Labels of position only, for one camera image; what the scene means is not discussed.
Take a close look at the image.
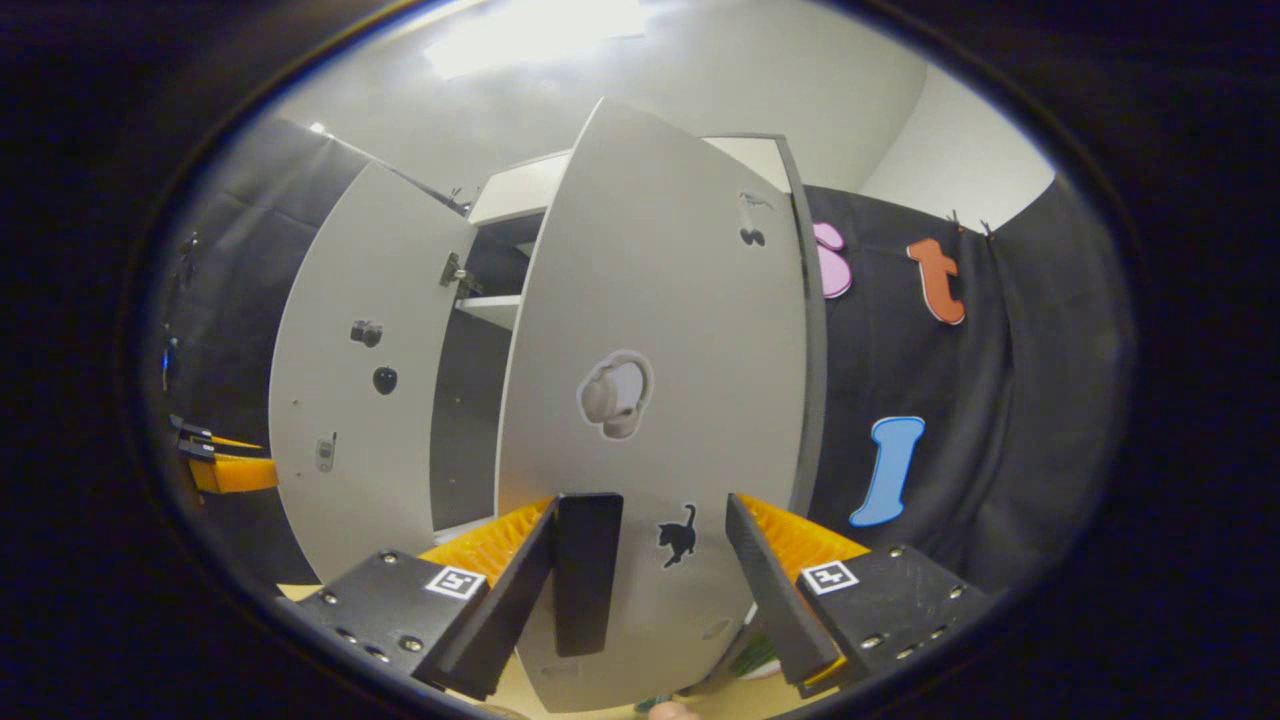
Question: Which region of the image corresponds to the white cabinet door camera sticker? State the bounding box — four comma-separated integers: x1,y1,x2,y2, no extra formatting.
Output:
267,161,480,585

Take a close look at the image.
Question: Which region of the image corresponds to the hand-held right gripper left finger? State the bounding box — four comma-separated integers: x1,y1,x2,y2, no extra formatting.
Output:
285,497,567,703

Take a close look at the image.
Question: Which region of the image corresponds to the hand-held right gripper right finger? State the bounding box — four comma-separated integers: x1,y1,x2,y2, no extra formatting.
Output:
726,491,996,701

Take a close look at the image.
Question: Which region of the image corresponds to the white cabinet shelf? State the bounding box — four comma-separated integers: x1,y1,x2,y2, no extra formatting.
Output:
455,294,524,332

